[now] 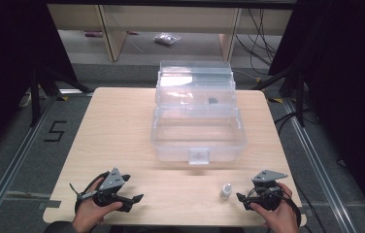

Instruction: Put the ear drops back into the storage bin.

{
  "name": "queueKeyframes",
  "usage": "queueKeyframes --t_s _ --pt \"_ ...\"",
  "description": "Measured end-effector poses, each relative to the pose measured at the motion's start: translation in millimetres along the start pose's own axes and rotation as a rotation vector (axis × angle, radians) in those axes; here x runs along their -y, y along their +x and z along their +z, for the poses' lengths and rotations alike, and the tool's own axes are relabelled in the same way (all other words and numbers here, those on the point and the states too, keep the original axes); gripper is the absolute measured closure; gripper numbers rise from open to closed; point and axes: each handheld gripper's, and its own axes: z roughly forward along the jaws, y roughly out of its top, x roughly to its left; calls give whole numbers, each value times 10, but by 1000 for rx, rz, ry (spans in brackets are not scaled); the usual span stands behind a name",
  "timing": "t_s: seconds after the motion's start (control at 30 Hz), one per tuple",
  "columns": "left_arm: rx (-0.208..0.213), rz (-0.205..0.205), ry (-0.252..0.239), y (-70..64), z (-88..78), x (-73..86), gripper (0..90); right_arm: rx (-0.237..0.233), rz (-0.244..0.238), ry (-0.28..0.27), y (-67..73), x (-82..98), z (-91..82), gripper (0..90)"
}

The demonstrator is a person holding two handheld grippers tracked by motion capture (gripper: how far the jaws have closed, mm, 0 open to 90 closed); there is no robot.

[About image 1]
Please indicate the metal floor rail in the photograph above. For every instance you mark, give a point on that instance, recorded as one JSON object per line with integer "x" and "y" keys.
{"x": 12, "y": 161}
{"x": 319, "y": 168}

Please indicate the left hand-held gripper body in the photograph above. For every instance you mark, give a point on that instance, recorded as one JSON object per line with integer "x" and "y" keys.
{"x": 112, "y": 183}

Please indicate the yellow black floor tape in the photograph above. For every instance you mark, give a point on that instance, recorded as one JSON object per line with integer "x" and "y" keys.
{"x": 276, "y": 100}

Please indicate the clear plastic bag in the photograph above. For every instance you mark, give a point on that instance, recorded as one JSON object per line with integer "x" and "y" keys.
{"x": 167, "y": 39}

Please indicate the person's right hand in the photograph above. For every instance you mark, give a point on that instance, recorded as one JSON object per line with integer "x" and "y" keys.
{"x": 278, "y": 216}

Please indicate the light wooden shelf unit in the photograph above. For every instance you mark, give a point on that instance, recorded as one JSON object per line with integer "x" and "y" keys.
{"x": 116, "y": 22}

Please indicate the black curtain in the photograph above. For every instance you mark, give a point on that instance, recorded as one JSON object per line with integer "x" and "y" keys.
{"x": 6, "y": 64}
{"x": 348, "y": 81}

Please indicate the small white dropper bottle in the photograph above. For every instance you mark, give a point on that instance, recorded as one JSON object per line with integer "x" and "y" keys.
{"x": 225, "y": 192}

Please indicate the black metal stand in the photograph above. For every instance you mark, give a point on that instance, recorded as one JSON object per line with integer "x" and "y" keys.
{"x": 300, "y": 97}
{"x": 35, "y": 97}

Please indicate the person's left hand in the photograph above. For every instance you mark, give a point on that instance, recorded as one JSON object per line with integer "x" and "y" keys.
{"x": 89, "y": 213}

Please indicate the clear plastic storage box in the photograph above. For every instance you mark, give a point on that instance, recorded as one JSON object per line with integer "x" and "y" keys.
{"x": 198, "y": 120}

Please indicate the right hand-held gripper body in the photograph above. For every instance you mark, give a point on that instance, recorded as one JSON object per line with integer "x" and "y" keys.
{"x": 268, "y": 189}

